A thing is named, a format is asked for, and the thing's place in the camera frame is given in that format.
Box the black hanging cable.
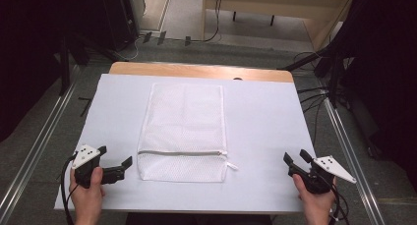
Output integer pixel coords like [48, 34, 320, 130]
[191, 0, 224, 44]

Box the metal floor rail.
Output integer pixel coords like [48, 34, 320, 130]
[323, 90, 387, 225]
[0, 63, 82, 221]

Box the person's left hand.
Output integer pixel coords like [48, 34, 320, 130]
[69, 166, 106, 225]

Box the white mesh laundry bag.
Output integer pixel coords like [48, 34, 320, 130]
[136, 83, 239, 184]

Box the white table cover sheet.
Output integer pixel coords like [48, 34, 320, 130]
[53, 73, 318, 214]

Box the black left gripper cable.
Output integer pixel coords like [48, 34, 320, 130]
[60, 154, 79, 225]

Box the person's right hand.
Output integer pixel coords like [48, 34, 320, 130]
[292, 173, 337, 225]

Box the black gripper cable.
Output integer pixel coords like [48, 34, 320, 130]
[328, 182, 351, 225]
[60, 154, 79, 225]

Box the black metal stand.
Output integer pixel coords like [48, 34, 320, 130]
[58, 37, 72, 96]

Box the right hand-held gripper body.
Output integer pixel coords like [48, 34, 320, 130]
[287, 154, 358, 196]

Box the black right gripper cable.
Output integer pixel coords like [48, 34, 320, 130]
[328, 182, 351, 225]

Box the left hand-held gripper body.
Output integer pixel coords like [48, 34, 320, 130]
[71, 143, 126, 190]

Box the black curtain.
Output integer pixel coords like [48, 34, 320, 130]
[323, 0, 417, 194]
[0, 0, 109, 143]

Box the black floor cables bundle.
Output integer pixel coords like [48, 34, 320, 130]
[296, 84, 330, 148]

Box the black computer tower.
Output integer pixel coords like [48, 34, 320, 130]
[99, 0, 141, 53]

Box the light wooden platform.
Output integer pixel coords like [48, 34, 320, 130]
[202, 0, 357, 52]

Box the white floor cable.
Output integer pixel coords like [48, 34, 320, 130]
[112, 34, 146, 62]

